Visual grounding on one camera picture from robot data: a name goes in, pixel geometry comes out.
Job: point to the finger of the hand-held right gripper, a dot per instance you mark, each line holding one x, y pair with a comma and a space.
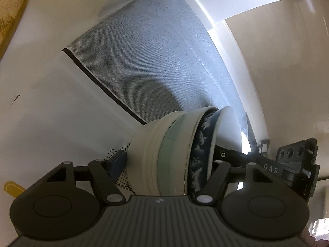
251, 131
231, 153

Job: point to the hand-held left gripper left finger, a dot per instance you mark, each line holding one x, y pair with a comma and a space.
118, 163

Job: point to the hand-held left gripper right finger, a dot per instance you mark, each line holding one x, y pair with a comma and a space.
218, 176

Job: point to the white bowl with blue pattern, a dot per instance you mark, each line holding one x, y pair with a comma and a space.
200, 144

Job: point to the light teal bowl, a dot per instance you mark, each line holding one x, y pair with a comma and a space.
154, 159

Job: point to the yellow flat object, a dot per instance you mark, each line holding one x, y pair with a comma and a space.
14, 188

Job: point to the grey woven mat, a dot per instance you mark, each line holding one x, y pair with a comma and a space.
154, 56

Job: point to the tan wooden board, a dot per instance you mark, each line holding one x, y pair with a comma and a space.
11, 2

